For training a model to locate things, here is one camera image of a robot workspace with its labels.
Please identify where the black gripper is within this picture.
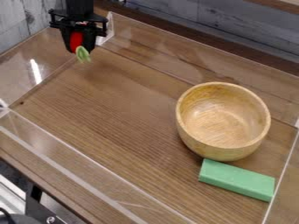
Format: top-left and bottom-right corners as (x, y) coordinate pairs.
(49, 0), (109, 52)

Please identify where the red felt strawberry toy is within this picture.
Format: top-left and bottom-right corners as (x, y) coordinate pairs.
(70, 31), (91, 63)

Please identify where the light wooden bowl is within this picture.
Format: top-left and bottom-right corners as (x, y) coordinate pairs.
(175, 81), (271, 161)

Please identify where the green rectangular sponge block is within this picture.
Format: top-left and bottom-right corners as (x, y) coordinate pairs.
(199, 158), (277, 202)

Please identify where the clear acrylic corner bracket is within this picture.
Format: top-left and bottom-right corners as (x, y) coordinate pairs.
(97, 12), (115, 46)

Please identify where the clear acrylic front wall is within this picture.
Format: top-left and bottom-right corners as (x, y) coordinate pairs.
(0, 101), (195, 224)

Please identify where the black cable under table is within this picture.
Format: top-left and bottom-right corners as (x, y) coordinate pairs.
(0, 206), (16, 224)

